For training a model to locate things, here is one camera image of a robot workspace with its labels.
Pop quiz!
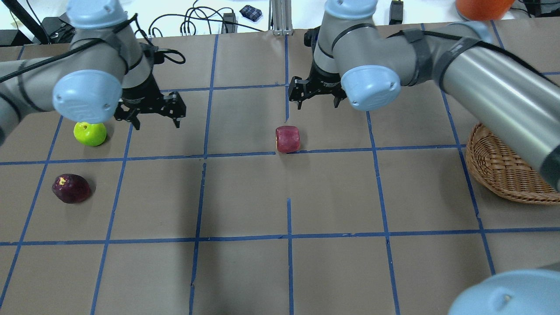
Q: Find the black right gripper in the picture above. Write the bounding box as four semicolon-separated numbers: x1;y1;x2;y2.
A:
288;62;347;110

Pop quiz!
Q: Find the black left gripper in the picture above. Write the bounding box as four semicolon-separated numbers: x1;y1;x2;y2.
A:
115;78;186;131

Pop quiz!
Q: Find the green apple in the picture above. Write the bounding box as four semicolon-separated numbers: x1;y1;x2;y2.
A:
73;122;107;146

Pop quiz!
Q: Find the dark red apple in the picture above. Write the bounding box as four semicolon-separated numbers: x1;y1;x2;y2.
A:
51;173;92;204

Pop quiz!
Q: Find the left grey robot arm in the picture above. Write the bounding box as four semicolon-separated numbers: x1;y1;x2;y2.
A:
0;0;186;142

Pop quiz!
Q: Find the woven wicker basket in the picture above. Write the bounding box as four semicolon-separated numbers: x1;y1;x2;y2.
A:
465;123;560;205

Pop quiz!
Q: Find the dark checkered pouch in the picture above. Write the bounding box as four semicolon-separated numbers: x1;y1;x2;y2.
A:
239;5;263;22

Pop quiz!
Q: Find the black power brick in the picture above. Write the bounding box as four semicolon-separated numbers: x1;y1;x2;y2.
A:
388;0;404;25

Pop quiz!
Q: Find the orange round object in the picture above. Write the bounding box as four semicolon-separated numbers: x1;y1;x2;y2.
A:
455;0;515;21

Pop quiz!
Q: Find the aluminium frame post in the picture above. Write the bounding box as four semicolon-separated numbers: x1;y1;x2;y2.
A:
269;0;294;36

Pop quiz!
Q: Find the black cable bundle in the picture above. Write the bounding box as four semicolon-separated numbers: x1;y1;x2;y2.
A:
133;0;272;40

